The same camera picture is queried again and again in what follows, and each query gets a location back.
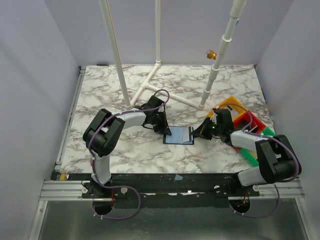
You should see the black leather card holder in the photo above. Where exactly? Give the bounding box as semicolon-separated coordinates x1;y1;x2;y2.
163;126;194;145

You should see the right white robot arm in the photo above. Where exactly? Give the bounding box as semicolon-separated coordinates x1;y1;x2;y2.
191;108;302;196

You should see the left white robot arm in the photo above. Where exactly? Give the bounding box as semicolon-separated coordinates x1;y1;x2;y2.
82;95;172;198

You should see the yellow plastic bin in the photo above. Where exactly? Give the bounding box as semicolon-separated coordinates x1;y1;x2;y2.
206;96;248;121

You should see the red plastic bin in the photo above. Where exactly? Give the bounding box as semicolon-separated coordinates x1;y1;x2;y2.
232;111;266;151

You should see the green plastic bin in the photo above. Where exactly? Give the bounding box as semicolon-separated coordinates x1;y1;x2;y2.
236;127;276;167

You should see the orange knob on pipe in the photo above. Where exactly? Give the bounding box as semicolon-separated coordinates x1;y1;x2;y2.
206;49;218;60

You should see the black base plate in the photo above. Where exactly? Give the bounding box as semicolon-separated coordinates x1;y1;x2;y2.
50;172;264;212

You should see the left aluminium side rail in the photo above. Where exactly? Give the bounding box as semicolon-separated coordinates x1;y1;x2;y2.
54;66;87;171

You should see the white PVC pipe frame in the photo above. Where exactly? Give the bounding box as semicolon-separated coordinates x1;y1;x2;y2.
99;0;247;111

